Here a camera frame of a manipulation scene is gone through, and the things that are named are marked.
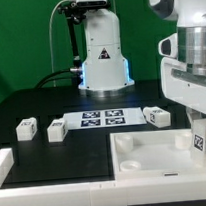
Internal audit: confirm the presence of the white square tabletop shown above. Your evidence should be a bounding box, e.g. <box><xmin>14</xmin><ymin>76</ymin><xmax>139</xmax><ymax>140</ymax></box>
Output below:
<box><xmin>110</xmin><ymin>129</ymin><xmax>206</xmax><ymax>180</ymax></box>

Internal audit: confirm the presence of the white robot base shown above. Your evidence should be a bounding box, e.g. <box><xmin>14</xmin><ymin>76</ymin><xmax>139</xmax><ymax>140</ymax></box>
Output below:
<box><xmin>79</xmin><ymin>9</ymin><xmax>135</xmax><ymax>97</ymax></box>

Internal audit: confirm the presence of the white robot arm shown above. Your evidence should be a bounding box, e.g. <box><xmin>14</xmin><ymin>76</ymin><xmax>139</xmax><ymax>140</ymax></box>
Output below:
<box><xmin>149</xmin><ymin>0</ymin><xmax>206</xmax><ymax>119</ymax></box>

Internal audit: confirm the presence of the sheet with four tags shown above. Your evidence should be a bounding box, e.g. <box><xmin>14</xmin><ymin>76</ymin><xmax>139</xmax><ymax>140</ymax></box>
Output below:
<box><xmin>63</xmin><ymin>107</ymin><xmax>146</xmax><ymax>130</ymax></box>

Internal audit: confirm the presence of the black cable bundle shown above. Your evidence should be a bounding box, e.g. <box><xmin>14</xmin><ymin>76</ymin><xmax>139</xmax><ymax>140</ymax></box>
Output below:
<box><xmin>33</xmin><ymin>66</ymin><xmax>85</xmax><ymax>89</ymax></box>

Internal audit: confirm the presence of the black camera stand pole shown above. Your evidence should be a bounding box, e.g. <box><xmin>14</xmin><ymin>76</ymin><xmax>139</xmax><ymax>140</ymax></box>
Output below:
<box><xmin>58</xmin><ymin>2</ymin><xmax>84</xmax><ymax>68</ymax></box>

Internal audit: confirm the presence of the black camera on stand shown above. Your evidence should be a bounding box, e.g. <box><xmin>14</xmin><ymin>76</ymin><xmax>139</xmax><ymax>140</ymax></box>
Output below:
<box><xmin>76</xmin><ymin>0</ymin><xmax>108</xmax><ymax>8</ymax></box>

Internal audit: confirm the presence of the white cable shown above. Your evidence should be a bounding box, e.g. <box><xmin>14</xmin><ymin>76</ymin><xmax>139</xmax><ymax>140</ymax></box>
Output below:
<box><xmin>45</xmin><ymin>0</ymin><xmax>78</xmax><ymax>88</ymax></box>

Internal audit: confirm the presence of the white front fence wall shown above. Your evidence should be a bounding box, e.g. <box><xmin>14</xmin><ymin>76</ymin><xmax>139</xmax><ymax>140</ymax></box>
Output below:
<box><xmin>0</xmin><ymin>174</ymin><xmax>206</xmax><ymax>206</ymax></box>

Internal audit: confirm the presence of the white fence wall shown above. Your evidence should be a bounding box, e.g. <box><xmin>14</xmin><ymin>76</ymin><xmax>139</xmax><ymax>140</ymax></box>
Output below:
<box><xmin>0</xmin><ymin>147</ymin><xmax>14</xmax><ymax>188</ymax></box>
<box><xmin>0</xmin><ymin>174</ymin><xmax>206</xmax><ymax>206</ymax></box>

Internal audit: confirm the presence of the white left fence wall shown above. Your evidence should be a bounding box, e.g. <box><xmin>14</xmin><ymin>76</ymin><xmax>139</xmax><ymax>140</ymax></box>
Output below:
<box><xmin>0</xmin><ymin>147</ymin><xmax>14</xmax><ymax>188</ymax></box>

